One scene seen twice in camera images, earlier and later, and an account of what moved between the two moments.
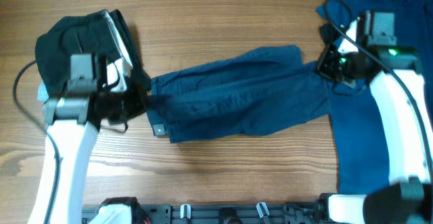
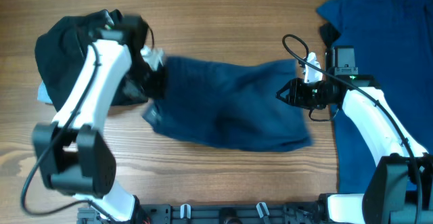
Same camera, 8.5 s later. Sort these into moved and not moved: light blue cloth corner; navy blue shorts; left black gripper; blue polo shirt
Moved: navy blue shorts; left black gripper
Not moved: blue polo shirt; light blue cloth corner
